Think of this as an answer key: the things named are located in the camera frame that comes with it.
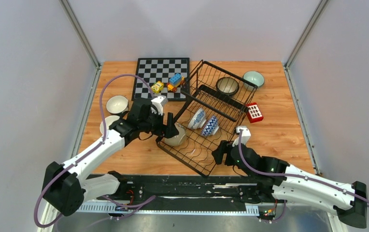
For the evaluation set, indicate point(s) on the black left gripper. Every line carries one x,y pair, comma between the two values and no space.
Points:
170,130

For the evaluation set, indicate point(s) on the blue yellow toy brick car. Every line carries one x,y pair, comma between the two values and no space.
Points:
174,82

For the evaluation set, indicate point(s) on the aluminium frame post left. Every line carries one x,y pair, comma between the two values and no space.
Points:
80,32

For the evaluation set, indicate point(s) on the black patterned rim bowl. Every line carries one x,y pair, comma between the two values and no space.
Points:
227,84

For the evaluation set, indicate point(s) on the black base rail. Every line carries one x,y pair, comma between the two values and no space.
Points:
195,193

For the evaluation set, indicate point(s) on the aluminium frame post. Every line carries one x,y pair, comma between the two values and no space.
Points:
306,32
80,32

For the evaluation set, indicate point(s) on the black wire dish rack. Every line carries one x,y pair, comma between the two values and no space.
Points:
216,104

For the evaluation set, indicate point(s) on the beige floral bowl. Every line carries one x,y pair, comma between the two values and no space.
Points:
177,139
104,127

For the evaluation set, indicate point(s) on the aluminium frame post right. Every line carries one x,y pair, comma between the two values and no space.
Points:
306,32

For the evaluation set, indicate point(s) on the white blue rose bowl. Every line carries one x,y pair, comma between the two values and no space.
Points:
198,120

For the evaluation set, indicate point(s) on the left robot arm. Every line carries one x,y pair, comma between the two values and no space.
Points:
85,160

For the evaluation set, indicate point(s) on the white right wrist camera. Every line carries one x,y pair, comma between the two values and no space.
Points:
243,134

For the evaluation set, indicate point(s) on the black and white chessboard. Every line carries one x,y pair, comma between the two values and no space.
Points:
153,70

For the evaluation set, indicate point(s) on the blue white geometric bowl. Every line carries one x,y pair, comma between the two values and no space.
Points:
211,127

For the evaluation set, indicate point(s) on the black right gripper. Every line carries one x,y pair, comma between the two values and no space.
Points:
223,147

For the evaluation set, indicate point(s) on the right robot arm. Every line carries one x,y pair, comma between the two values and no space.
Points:
284,181

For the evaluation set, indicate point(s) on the red toy window brick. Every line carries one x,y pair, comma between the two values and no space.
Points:
253,113

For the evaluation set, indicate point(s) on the yellow owl toy block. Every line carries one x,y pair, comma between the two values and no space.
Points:
157,87

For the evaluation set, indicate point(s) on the teal white dotted bowl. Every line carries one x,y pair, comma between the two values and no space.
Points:
117,105

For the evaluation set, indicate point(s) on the white grid pattern bowl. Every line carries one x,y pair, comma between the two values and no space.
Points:
253,78

